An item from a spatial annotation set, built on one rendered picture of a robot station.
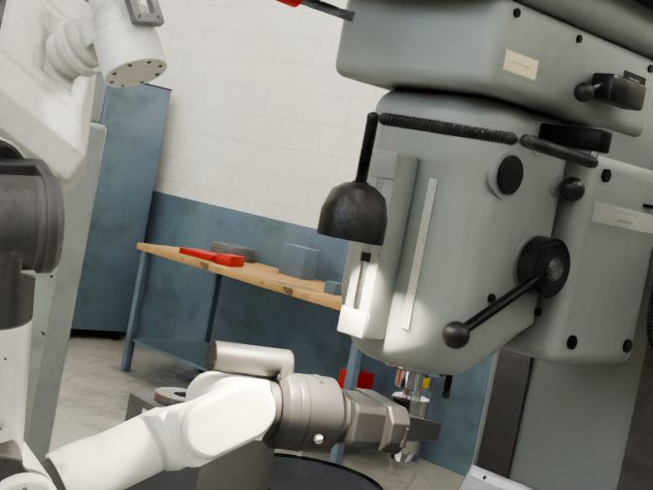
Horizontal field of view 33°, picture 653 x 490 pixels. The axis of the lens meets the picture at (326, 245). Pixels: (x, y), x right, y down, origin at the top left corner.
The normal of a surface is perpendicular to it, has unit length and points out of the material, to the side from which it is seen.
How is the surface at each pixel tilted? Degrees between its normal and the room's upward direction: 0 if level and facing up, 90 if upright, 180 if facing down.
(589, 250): 90
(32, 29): 58
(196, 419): 82
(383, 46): 90
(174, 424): 90
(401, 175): 90
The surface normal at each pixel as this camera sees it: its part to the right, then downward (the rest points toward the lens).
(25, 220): 0.43, -0.04
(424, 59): -0.70, -0.10
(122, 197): 0.69, 0.17
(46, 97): 0.84, -0.36
